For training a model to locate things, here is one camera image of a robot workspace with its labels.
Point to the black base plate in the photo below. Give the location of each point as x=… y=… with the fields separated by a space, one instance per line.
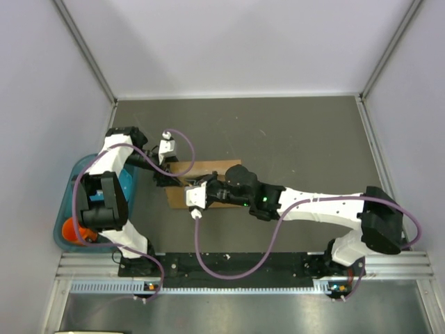
x=279 y=270

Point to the teal plastic bin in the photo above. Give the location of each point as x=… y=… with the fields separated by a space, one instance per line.
x=65 y=212

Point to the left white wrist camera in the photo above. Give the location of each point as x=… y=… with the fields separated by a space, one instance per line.
x=167 y=151

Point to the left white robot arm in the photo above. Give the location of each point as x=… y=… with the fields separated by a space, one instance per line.
x=101 y=205

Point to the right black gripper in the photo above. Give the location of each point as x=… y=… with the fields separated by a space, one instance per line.
x=198 y=181

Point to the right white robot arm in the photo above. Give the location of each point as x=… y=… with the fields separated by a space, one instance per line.
x=375 y=223

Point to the orange cup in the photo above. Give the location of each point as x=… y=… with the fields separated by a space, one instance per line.
x=74 y=234

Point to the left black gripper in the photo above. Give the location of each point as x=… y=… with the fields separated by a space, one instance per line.
x=164 y=180

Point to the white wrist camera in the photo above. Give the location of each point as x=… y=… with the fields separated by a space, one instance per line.
x=167 y=151
x=196 y=199

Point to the blue perforated plate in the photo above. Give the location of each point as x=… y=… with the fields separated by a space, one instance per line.
x=127 y=179

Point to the grey cable duct rail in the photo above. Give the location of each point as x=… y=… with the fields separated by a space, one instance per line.
x=142 y=287

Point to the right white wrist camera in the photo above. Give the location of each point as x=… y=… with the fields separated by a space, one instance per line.
x=196 y=199

